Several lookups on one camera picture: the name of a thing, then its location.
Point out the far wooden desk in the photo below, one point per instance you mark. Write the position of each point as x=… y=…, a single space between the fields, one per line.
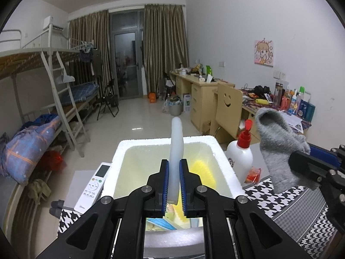
x=202 y=102

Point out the anime girl poster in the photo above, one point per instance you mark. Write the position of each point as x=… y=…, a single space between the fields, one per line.
x=264 y=52

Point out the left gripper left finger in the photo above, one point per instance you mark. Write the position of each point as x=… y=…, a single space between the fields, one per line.
x=114 y=228

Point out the white air conditioner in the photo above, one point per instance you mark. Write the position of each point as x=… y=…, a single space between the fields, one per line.
x=49 y=21

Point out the houndstooth table runner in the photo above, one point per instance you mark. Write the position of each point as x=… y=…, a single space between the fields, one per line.
x=299 y=211

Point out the white papers on desk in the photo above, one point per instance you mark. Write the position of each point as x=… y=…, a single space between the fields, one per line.
x=293 y=121

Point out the white pump lotion bottle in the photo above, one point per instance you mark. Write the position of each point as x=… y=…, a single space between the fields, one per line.
x=239 y=154

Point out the red snack packet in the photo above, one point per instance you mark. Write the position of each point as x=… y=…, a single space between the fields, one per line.
x=253 y=177

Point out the blue toiletry bottles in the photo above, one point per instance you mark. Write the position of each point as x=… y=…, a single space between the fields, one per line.
x=300 y=105

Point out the brown curtain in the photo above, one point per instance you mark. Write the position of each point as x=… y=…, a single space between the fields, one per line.
x=164 y=42
x=90 y=35

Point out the grey trash bin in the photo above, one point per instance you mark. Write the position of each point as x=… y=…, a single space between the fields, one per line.
x=175 y=107

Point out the blue plaid quilt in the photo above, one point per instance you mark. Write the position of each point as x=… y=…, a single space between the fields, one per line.
x=21 y=153

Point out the grey sock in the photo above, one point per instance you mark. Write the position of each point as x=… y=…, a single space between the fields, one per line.
x=276 y=160

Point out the blue face mask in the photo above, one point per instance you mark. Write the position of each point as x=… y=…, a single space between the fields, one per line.
x=161 y=223

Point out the right brown curtain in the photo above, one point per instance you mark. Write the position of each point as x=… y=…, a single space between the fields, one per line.
x=164 y=42

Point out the wooden desk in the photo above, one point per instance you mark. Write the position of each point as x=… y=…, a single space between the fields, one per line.
x=202 y=102
x=275 y=132

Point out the left brown curtain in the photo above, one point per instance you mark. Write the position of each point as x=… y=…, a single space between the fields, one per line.
x=90 y=35

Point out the metal bunk bed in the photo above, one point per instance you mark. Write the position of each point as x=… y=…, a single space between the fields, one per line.
x=35 y=80

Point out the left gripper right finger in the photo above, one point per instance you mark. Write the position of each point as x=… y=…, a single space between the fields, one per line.
x=234 y=227

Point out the black folding chair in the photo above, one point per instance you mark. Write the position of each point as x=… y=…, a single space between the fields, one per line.
x=108 y=100

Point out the white foam box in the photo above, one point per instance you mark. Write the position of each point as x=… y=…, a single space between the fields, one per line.
x=144 y=176

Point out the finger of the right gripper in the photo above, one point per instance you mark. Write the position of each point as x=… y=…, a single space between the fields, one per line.
x=311 y=171
x=324 y=155

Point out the white remote control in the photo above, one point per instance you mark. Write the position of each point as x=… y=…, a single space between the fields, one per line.
x=93 y=188

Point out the orange floor object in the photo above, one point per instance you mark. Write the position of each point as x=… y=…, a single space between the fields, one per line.
x=152 y=97

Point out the glass balcony door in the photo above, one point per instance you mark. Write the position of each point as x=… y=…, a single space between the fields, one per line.
x=126 y=32

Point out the wooden smiley chair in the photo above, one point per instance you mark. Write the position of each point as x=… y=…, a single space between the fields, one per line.
x=225 y=124

